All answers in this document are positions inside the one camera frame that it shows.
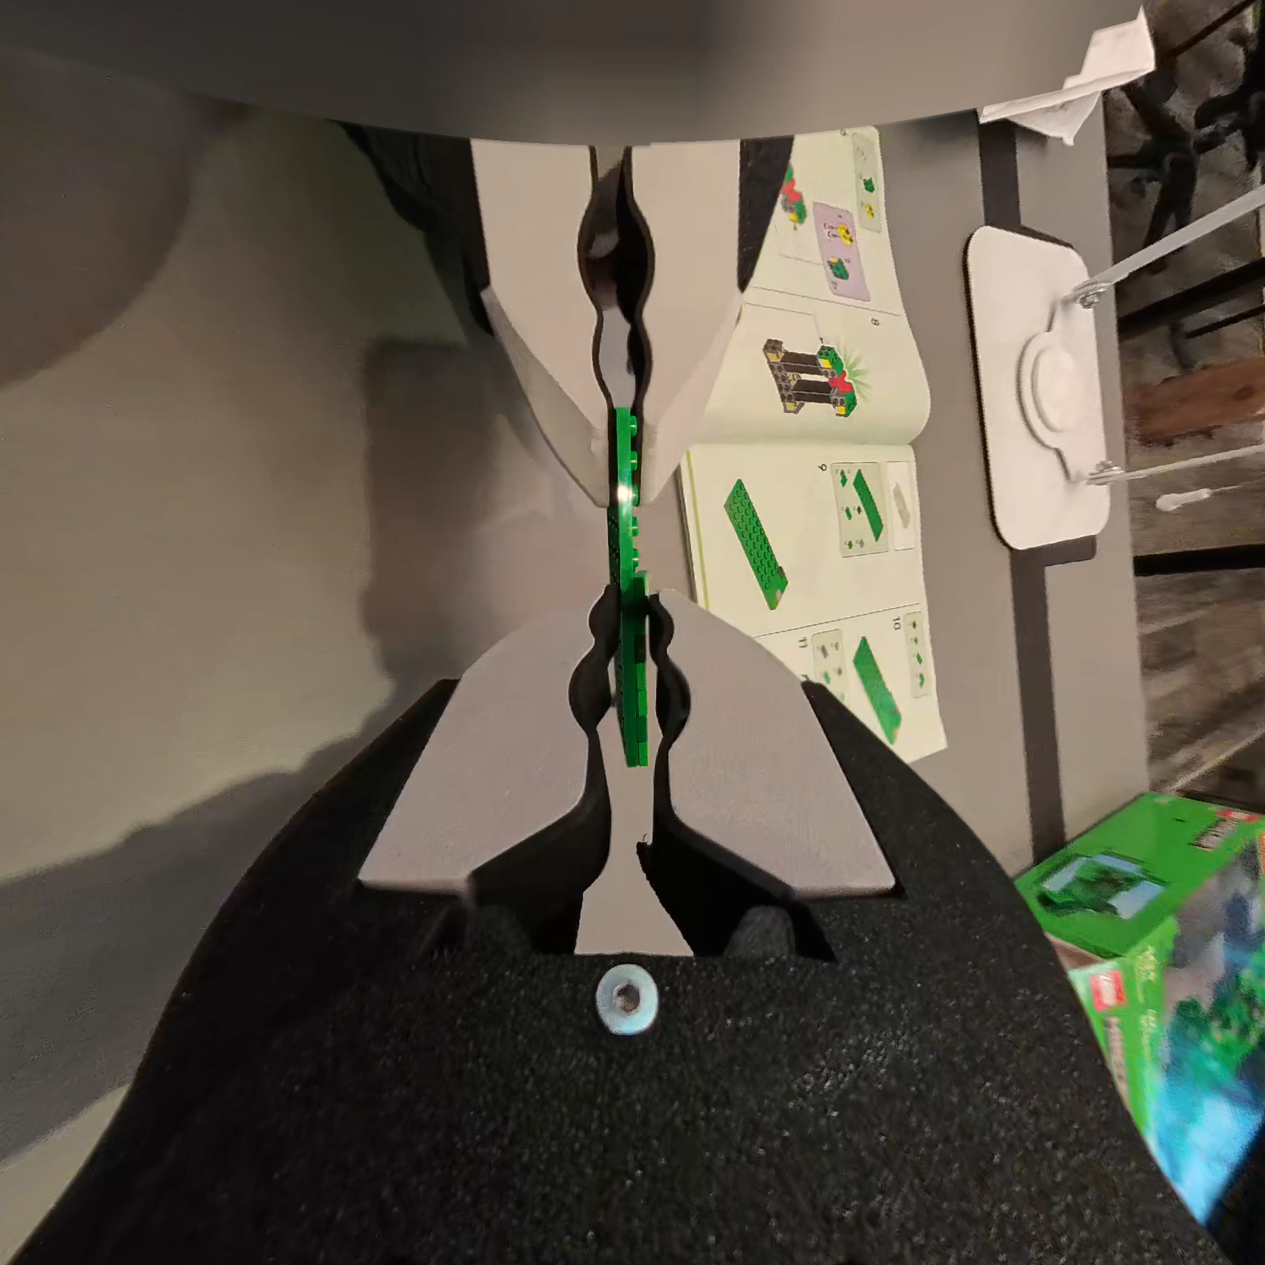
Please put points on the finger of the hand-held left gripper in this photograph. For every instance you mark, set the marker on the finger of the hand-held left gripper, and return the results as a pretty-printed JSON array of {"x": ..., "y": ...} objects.
[
  {"x": 693, "y": 259},
  {"x": 534, "y": 277}
]

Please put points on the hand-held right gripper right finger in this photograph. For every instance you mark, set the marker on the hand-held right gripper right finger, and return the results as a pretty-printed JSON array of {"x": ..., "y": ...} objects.
[{"x": 772, "y": 772}]

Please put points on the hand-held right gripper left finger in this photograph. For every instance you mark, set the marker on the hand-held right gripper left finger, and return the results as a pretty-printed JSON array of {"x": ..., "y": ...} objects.
[{"x": 495, "y": 772}]

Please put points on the green studded brick plate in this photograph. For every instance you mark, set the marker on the green studded brick plate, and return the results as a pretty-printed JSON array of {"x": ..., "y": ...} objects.
[{"x": 632, "y": 594}]

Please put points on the building instruction booklet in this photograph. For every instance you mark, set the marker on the building instruction booklet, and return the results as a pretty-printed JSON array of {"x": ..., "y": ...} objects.
[{"x": 811, "y": 515}]

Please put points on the green brick set box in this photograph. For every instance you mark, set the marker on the green brick set box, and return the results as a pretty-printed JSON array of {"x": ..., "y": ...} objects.
[{"x": 1167, "y": 970}]

